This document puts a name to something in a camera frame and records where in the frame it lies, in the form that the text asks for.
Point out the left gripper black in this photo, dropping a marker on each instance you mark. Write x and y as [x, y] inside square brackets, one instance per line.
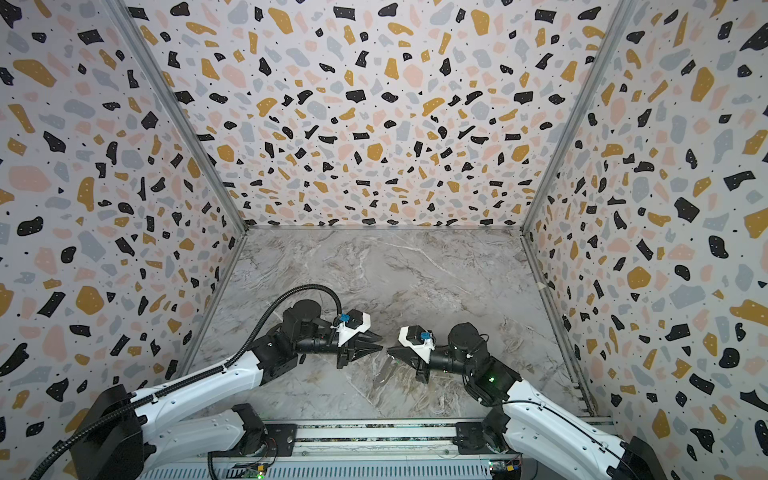
[358, 350]

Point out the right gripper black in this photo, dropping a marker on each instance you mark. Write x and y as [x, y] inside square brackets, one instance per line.
[408, 357]

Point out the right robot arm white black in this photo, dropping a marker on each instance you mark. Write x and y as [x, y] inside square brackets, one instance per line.
[521, 418]

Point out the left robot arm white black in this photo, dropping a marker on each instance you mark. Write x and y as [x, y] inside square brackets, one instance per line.
[125, 434]

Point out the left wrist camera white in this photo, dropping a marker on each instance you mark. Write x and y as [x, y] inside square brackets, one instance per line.
[351, 324]

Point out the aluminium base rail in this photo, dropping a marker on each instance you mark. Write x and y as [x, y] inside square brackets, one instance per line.
[370, 439]

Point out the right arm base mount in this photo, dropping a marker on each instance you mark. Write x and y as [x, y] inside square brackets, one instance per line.
[474, 438]

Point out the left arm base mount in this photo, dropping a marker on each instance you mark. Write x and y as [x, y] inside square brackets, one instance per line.
[274, 440]

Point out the white perforated cable duct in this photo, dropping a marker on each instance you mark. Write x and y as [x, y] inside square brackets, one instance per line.
[387, 469]

